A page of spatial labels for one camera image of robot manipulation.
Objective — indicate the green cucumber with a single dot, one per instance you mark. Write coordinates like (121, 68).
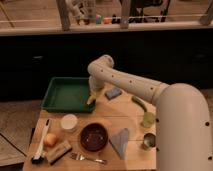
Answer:
(139, 102)

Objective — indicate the orange fruit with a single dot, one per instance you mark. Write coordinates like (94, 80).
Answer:
(50, 140)

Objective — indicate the yellow green cup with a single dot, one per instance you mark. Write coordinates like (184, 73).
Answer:
(148, 120)

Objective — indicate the dark brown bowl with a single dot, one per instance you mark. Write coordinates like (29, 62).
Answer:
(94, 137)

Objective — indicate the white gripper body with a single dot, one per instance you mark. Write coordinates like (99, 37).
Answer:
(95, 85)

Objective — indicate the blue folded cloth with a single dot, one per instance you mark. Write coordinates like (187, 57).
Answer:
(119, 142)

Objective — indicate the silver metal cup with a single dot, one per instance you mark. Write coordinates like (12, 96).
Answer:
(149, 141)

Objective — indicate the blue sponge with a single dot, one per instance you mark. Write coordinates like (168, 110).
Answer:
(113, 93)

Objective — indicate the white plastic cup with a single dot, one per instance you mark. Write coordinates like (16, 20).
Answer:
(69, 122)

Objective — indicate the green plastic tray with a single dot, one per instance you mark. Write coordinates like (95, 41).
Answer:
(68, 95)

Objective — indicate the wooden block eraser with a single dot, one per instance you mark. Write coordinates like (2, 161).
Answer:
(58, 151)

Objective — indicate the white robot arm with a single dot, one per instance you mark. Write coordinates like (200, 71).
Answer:
(183, 130)

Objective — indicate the yellow banana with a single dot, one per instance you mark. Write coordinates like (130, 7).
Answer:
(91, 99)

